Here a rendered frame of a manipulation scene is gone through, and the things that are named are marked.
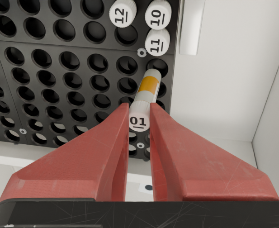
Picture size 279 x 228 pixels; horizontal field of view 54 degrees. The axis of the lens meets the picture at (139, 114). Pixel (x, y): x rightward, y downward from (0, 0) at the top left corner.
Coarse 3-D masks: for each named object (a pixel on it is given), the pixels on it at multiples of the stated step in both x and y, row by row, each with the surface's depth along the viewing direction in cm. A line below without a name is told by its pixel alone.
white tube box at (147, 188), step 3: (141, 183) 39; (141, 186) 40; (144, 186) 39; (147, 186) 40; (150, 186) 40; (138, 189) 40; (141, 189) 40; (144, 189) 40; (147, 189) 40; (150, 189) 40; (144, 192) 40; (147, 192) 40; (150, 192) 40
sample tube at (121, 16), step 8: (120, 0) 13; (128, 0) 14; (112, 8) 13; (120, 8) 13; (128, 8) 13; (136, 8) 14; (112, 16) 13; (120, 16) 13; (128, 16) 13; (120, 24) 14; (128, 24) 14
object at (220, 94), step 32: (224, 0) 19; (256, 0) 19; (224, 32) 21; (256, 32) 20; (192, 64) 23; (224, 64) 22; (256, 64) 22; (192, 96) 24; (224, 96) 24; (256, 96) 23; (64, 128) 28; (192, 128) 27; (224, 128) 26; (0, 160) 25; (32, 160) 24; (128, 160) 24
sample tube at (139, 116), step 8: (152, 72) 16; (144, 80) 15; (152, 80) 15; (160, 80) 16; (144, 88) 14; (152, 88) 14; (136, 96) 14; (144, 96) 14; (152, 96) 14; (136, 104) 13; (144, 104) 13; (136, 112) 12; (144, 112) 13; (136, 120) 13; (144, 120) 13; (136, 128) 13; (144, 128) 13
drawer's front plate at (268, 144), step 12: (276, 72) 22; (276, 84) 22; (276, 96) 21; (264, 108) 24; (276, 108) 21; (264, 120) 24; (276, 120) 21; (264, 132) 23; (276, 132) 21; (252, 144) 26; (264, 144) 23; (276, 144) 20; (264, 156) 23; (276, 156) 20; (264, 168) 22; (276, 168) 20; (276, 180) 20; (276, 192) 19
